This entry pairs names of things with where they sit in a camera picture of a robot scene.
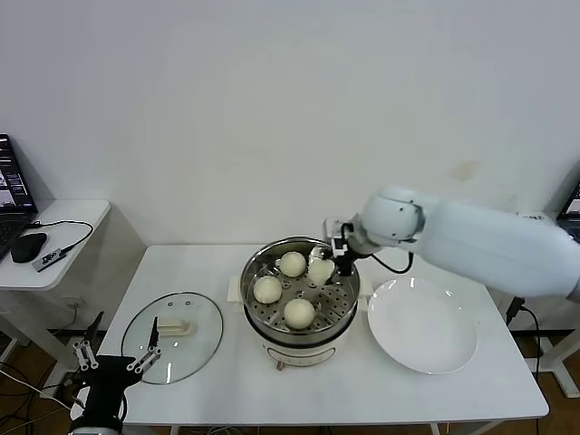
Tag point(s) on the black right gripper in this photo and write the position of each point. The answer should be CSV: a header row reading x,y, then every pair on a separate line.
x,y
345,265

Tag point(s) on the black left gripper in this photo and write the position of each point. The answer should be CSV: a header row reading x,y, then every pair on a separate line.
x,y
115,371

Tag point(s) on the white steamed baozi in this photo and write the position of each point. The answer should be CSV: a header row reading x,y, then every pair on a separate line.
x,y
292,264
299,313
267,290
319,272

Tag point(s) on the round glass pot lid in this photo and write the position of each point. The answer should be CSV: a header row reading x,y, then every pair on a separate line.
x,y
190,353

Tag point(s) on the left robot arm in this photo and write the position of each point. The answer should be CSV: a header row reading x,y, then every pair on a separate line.
x,y
104,412

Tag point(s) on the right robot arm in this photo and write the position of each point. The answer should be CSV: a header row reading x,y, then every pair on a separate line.
x,y
476,240

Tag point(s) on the stainless steel steamer basket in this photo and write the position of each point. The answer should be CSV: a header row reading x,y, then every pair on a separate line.
x,y
337,312

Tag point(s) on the cream electric cooking pot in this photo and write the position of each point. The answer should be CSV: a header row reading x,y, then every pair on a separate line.
x,y
299,351

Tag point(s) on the white round plate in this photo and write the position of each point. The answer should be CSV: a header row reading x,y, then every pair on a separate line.
x,y
421,326

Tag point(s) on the grey usb hub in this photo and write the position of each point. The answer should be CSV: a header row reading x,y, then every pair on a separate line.
x,y
51,260

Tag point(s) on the black computer mouse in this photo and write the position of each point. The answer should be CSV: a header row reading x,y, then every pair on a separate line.
x,y
28,247

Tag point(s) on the white side table with mouse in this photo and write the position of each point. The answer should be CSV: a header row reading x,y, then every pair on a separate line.
x,y
68,217

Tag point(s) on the black laptop with mouse beside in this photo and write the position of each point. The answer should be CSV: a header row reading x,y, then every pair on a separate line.
x,y
13,190

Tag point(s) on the white side table with label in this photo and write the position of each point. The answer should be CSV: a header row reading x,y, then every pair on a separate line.
x,y
560,351

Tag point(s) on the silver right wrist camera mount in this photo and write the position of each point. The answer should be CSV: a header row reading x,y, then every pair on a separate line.
x,y
335,235

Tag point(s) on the white wall socket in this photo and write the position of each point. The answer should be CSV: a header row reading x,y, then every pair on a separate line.
x,y
74,304

